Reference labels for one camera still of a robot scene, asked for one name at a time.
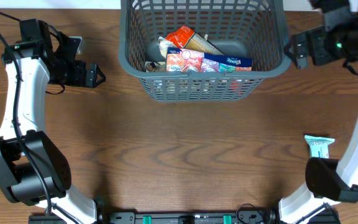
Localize brown white snack pouch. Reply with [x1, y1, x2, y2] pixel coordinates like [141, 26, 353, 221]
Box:
[157, 33, 209, 60]
[145, 61, 166, 72]

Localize multicolour tissue pack bundle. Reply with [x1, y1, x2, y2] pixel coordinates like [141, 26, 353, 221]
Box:
[165, 47, 253, 73]

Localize orange yellow snack package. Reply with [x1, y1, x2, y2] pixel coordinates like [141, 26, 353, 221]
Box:
[165, 25, 245, 94]

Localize white wet wipes pack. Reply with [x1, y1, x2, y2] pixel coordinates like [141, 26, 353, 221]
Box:
[305, 135, 335, 159]

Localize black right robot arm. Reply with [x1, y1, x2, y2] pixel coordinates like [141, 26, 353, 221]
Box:
[277, 0, 358, 223]

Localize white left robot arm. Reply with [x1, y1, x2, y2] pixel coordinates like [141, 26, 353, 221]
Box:
[0, 19, 106, 223]

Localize grey plastic mesh basket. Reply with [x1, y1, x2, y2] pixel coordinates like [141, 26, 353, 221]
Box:
[119, 0, 290, 102]

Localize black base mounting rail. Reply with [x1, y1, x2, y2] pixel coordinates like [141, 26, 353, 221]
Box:
[28, 210, 279, 224]

